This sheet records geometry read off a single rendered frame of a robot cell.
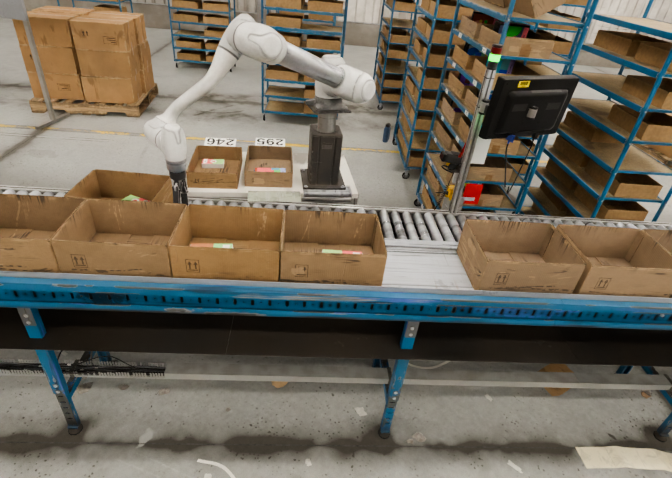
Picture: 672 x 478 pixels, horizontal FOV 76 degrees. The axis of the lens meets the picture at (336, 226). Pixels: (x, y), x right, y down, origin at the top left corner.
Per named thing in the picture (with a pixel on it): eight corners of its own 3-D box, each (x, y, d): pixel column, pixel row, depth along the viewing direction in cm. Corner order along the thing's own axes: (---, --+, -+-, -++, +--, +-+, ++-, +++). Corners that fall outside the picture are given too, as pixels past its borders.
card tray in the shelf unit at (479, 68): (470, 73, 293) (474, 57, 288) (514, 77, 295) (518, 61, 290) (489, 90, 259) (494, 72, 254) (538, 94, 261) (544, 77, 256)
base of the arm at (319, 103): (301, 101, 249) (302, 91, 247) (338, 101, 256) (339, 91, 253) (309, 110, 234) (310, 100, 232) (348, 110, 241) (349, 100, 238)
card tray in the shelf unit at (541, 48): (477, 41, 282) (481, 24, 276) (521, 45, 284) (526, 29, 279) (499, 55, 248) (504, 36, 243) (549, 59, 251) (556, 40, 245)
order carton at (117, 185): (175, 204, 231) (171, 175, 222) (154, 234, 207) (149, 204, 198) (101, 197, 230) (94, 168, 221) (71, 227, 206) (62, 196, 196)
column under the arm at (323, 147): (300, 170, 279) (302, 120, 261) (339, 170, 284) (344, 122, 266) (303, 189, 258) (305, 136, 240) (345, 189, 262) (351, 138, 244)
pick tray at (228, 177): (242, 161, 283) (242, 146, 277) (237, 189, 251) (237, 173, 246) (198, 159, 279) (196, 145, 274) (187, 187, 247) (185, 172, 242)
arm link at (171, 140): (192, 159, 196) (178, 149, 204) (189, 126, 188) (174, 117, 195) (169, 165, 190) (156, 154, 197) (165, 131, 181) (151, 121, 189)
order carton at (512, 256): (539, 254, 198) (552, 223, 189) (570, 298, 174) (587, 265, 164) (455, 250, 195) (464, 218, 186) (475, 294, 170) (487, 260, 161)
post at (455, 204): (457, 221, 259) (501, 68, 211) (459, 225, 255) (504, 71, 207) (438, 220, 258) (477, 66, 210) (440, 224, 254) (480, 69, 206)
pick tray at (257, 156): (291, 160, 290) (291, 146, 285) (292, 188, 258) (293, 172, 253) (248, 159, 286) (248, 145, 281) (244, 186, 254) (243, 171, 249)
